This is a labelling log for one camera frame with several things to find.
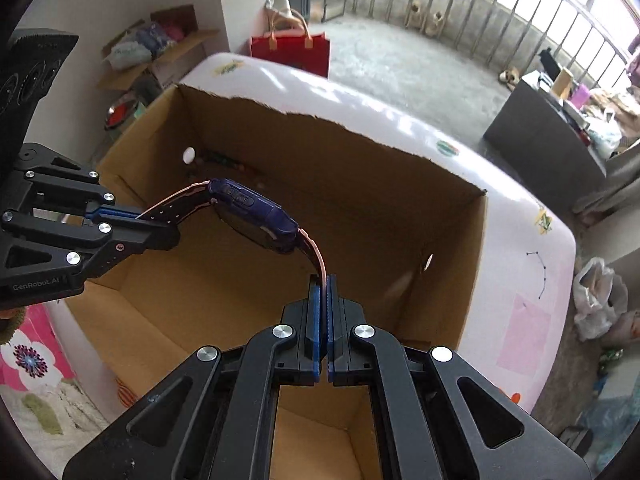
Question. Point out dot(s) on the pair of beige slippers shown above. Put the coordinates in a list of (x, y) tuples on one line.
[(510, 76)]

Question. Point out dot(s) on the cardboard box of clothes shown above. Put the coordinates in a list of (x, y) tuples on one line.
[(165, 67)]

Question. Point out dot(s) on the pink cup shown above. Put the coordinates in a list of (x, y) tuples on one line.
[(582, 96)]

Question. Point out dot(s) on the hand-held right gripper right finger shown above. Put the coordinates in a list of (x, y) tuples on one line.
[(331, 320)]

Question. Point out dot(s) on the red and black round dish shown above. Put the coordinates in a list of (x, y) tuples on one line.
[(120, 115)]

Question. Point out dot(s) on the green and white rug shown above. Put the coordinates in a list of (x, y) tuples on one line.
[(45, 415)]

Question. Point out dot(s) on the tan box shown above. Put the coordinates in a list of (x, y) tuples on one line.
[(562, 84)]

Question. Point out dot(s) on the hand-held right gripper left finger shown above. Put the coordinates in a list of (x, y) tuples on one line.
[(314, 320)]

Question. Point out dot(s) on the tan boot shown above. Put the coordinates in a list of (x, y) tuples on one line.
[(436, 22), (415, 14)]

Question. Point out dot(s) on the grey cabinet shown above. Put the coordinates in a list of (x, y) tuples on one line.
[(540, 140)]

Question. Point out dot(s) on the purple and pink wristwatch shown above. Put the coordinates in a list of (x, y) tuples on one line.
[(250, 200)]

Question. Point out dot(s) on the pink floral blanket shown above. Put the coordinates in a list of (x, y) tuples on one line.
[(30, 355)]

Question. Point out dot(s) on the balcony railing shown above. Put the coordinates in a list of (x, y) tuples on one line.
[(525, 20)]

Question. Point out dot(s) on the red paper shopping bag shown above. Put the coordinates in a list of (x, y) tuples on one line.
[(290, 52)]

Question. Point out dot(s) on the white plastic bag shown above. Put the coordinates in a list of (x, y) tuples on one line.
[(597, 300)]

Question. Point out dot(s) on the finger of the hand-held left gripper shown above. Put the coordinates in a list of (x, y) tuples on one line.
[(150, 235), (117, 213)]

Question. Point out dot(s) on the large brown cardboard box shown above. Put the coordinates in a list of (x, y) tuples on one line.
[(350, 185)]

